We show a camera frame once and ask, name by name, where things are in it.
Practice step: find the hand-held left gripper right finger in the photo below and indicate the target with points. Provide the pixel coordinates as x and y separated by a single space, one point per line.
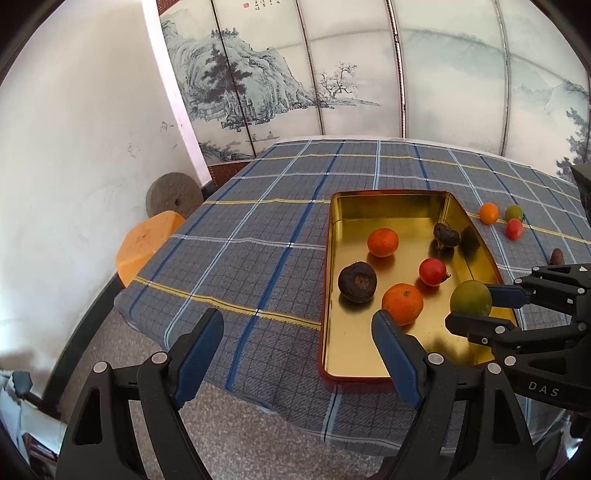
399 364

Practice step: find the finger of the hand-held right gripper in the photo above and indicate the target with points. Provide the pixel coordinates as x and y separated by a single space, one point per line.
480 327
505 295

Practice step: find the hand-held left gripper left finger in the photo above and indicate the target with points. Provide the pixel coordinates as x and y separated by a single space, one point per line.
198 360

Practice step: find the green round fruit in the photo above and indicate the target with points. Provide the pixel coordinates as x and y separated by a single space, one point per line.
513 211
471 297

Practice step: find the gold tin box red sides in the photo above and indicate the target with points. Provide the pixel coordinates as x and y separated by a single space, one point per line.
360 341

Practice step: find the medium orange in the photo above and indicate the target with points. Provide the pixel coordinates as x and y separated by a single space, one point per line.
402 303

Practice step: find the red tomato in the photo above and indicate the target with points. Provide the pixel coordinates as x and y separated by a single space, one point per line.
432 271
514 229

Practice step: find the wrinkled brown fruit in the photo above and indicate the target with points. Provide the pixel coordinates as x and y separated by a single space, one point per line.
445 237

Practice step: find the large round brown fruit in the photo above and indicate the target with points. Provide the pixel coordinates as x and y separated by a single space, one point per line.
357 281

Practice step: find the large reddish orange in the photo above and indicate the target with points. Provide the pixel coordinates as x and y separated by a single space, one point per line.
383 242

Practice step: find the small elongated brown fruit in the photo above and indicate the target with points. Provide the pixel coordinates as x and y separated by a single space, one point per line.
556 256

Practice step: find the small orange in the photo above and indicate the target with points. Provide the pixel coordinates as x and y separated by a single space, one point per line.
488 213

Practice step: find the plaid blue grey tablecloth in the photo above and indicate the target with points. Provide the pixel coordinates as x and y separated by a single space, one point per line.
258 258

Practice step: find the orange plastic stool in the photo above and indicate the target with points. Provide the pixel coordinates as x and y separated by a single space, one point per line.
143 244

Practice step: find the round grey millstone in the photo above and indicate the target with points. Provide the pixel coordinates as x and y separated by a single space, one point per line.
173 194

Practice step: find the painted landscape folding screen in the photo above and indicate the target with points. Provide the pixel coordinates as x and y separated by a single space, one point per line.
360 55

